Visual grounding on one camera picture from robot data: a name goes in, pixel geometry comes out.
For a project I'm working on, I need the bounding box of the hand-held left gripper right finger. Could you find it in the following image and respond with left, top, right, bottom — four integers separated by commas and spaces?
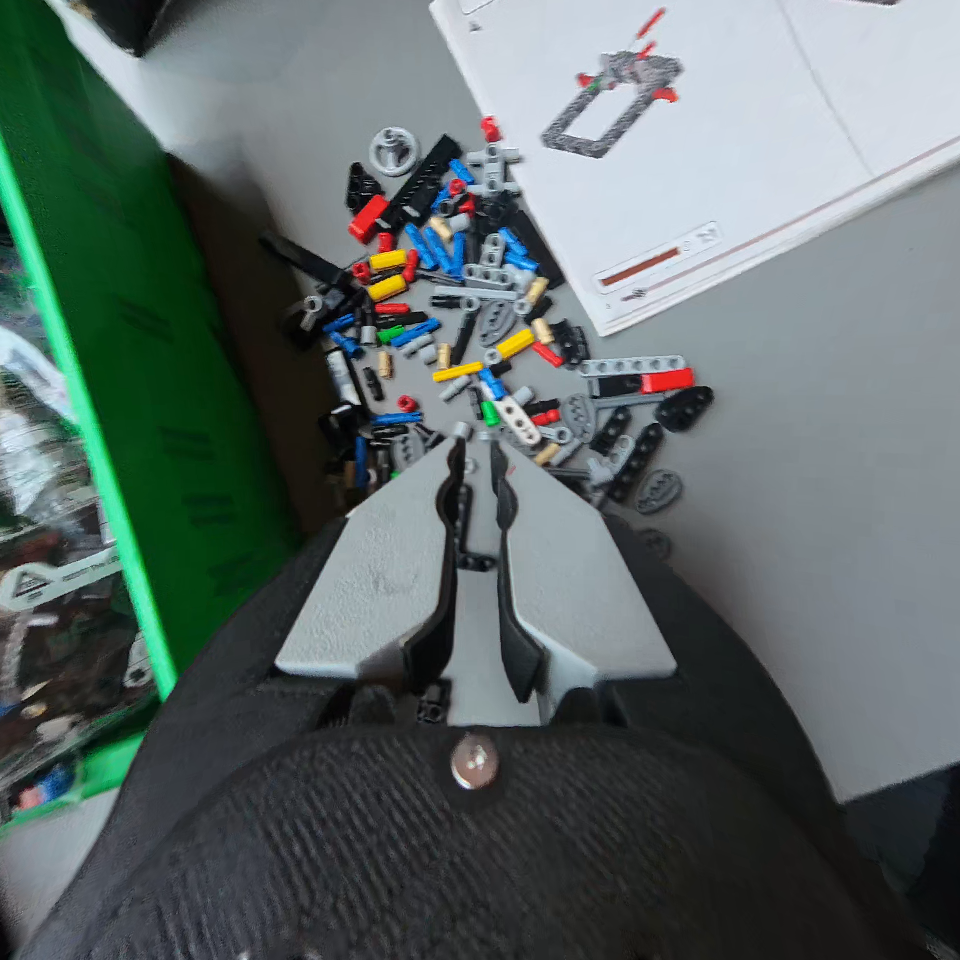
489, 441, 678, 705

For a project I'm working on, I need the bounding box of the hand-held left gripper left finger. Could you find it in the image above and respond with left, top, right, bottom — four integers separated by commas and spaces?
274, 437, 468, 682

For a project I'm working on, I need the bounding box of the pile of plastic building pieces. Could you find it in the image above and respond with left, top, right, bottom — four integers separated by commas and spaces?
258, 116, 717, 575

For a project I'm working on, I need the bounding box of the green plastic bin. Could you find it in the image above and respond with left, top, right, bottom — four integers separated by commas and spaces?
0, 0, 301, 826

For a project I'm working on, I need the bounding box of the white instruction booklet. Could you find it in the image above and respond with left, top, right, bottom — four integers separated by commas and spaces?
429, 0, 960, 337

